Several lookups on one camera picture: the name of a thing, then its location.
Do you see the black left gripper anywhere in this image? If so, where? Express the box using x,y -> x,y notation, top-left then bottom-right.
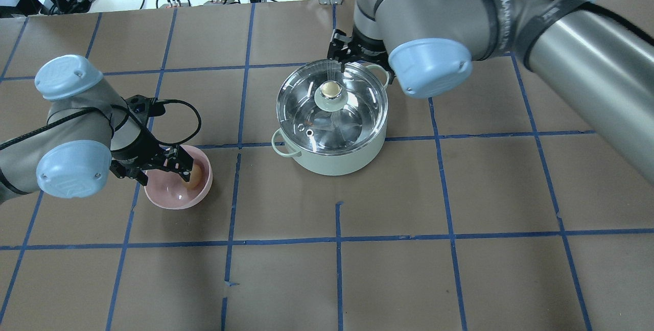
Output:
110,132 -> 196,186

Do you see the pale green pot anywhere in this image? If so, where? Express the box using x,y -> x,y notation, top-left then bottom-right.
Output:
271,59 -> 391,176

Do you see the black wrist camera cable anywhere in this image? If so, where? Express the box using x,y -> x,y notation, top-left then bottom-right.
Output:
128,96 -> 202,148

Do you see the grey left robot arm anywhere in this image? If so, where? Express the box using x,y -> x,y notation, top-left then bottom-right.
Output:
1,55 -> 200,202

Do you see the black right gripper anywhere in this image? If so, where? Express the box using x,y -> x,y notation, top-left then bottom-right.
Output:
328,29 -> 395,83

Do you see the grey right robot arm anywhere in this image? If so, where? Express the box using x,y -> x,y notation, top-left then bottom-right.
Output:
327,0 -> 653,181

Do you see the glass pot lid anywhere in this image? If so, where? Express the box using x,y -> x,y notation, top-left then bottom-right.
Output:
275,59 -> 389,156

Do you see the pink bowl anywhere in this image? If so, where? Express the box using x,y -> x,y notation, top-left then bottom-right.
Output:
145,145 -> 213,210

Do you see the brown egg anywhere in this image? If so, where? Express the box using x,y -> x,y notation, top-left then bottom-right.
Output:
183,163 -> 204,191

